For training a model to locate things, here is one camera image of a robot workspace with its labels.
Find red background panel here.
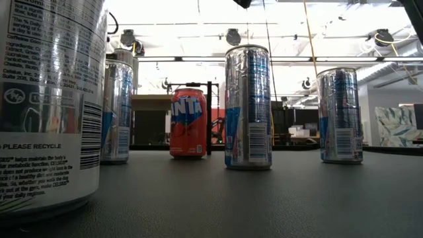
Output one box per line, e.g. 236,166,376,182
211,108,226,145

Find white coiled ceiling cable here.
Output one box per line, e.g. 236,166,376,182
356,38,377,58

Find yellow hanging cable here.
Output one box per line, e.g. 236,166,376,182
302,0,319,77

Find silver ventilation duct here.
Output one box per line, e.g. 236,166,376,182
356,39,423,82

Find silver blue Red Bull can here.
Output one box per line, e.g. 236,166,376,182
224,44,273,171
100,59,137,165
316,67,364,165

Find yellow ceiling cord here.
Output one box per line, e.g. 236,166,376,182
373,28,419,86

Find black table mat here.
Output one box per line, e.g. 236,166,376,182
0,150,423,238

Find wooden shelf with black frame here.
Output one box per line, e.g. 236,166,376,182
130,81,221,156

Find patterned wall panel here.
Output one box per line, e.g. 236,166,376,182
374,104,423,148

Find black monitor screen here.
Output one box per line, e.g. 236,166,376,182
412,103,423,130

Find orange Fanta can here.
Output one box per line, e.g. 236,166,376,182
169,87,208,160

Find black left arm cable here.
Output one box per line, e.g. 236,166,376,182
106,11,120,36

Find white cardboard box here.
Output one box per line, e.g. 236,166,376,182
288,124,311,138

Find suspended linear ceiling light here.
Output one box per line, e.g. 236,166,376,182
134,55,423,64

